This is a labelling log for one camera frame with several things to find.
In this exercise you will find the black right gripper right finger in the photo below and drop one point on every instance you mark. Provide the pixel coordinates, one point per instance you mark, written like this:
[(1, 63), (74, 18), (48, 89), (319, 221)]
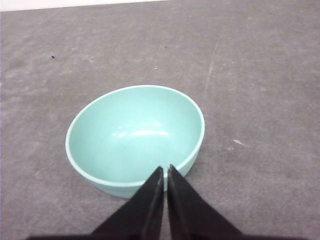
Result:
[(190, 216)]

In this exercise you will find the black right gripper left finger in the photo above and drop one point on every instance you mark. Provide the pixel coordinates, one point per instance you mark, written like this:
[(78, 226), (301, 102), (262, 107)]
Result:
[(140, 218)]

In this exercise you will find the teal green bowl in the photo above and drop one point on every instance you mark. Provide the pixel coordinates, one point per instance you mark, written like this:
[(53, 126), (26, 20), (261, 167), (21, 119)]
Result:
[(119, 139)]

